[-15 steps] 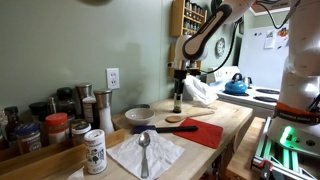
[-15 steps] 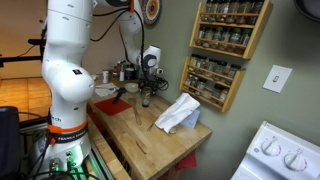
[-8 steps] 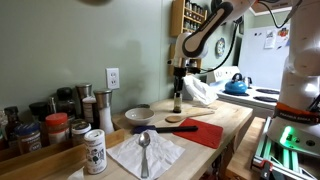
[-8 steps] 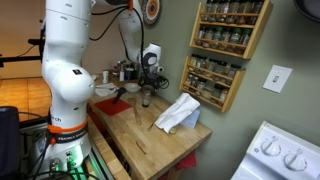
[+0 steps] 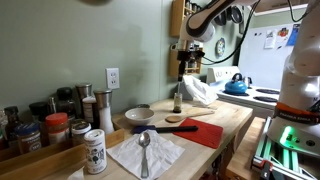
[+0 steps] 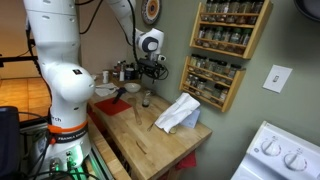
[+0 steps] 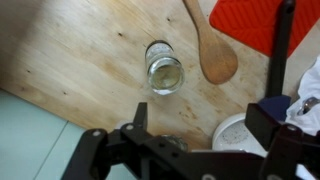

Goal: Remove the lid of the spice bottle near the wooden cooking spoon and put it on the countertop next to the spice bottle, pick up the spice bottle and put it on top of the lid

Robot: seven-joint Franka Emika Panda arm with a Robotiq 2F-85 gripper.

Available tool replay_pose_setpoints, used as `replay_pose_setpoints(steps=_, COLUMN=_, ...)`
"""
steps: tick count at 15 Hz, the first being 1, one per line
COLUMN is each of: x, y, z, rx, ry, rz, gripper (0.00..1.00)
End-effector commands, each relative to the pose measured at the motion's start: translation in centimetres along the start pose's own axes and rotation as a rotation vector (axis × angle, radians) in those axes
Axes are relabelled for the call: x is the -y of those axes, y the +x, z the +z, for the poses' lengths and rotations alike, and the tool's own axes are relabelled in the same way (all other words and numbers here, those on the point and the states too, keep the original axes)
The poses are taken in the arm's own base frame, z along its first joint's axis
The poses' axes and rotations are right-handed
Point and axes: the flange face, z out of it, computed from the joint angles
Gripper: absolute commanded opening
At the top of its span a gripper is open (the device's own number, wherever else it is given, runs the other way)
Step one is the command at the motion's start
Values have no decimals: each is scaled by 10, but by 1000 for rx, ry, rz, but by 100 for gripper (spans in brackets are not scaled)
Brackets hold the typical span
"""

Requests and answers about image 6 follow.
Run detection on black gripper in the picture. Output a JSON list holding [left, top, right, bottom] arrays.
[[137, 58, 166, 81]]

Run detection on wooden cooking spoon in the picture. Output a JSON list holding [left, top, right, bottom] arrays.
[[127, 97, 143, 126]]

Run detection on glass spice jar dark lid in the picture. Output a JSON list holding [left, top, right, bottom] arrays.
[[218, 88, 229, 104], [205, 0, 214, 23], [196, 26, 206, 47], [220, 28, 232, 52], [214, 60, 228, 82], [212, 27, 223, 50], [185, 73, 194, 88], [250, 0, 264, 26], [189, 54, 200, 73], [191, 75, 200, 92], [239, 28, 253, 55], [220, 0, 231, 24], [197, 56, 208, 75], [213, 0, 223, 24], [203, 27, 214, 49], [227, 63, 242, 85], [229, 28, 242, 54], [238, 0, 252, 25], [228, 0, 240, 24], [205, 58, 216, 78], [196, 78, 207, 94], [211, 83, 225, 103]]

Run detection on small white bottle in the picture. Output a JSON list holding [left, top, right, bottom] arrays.
[[102, 70, 110, 85]]

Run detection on wooden spice rack small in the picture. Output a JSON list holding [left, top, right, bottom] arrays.
[[178, 54, 247, 113]]

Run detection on wooden spice rack large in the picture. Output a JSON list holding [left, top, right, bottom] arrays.
[[189, 0, 274, 61]]

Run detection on clear drinking glass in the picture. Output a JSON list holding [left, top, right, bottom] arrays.
[[142, 89, 152, 105]]

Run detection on dark jar white label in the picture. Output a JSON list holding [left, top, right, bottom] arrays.
[[125, 67, 135, 81]]

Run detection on white bowl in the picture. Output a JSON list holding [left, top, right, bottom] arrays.
[[123, 82, 142, 94]]

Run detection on black spatula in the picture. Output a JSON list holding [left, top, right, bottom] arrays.
[[112, 87, 128, 105]]

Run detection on white cloth towel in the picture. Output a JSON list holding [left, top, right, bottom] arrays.
[[154, 92, 201, 134]]

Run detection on white paper napkin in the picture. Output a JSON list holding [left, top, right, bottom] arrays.
[[94, 82, 119, 98]]

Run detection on red cutting mat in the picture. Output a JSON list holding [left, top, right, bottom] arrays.
[[93, 97, 133, 117]]

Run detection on pale blue paper card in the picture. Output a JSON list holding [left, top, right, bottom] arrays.
[[179, 108, 201, 130]]

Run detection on red hanging cloth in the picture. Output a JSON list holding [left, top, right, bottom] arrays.
[[175, 150, 198, 171]]

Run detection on white stove knob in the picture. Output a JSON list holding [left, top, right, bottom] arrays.
[[283, 151, 308, 173], [260, 138, 282, 157]]

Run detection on white stove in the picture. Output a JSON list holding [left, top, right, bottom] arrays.
[[230, 120, 320, 180]]

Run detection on black monitor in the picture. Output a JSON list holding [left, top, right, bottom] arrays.
[[0, 105, 21, 178]]

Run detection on dark hanging pan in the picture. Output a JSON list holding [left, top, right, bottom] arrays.
[[293, 0, 320, 23]]

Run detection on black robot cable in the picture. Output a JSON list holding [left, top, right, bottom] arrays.
[[74, 0, 139, 62]]

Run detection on patterned decorative wall plate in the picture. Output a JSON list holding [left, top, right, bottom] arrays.
[[140, 0, 163, 26]]

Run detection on white light switch plate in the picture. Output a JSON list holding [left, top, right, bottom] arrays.
[[262, 64, 293, 94]]

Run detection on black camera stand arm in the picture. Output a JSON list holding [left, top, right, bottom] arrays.
[[0, 39, 38, 68]]

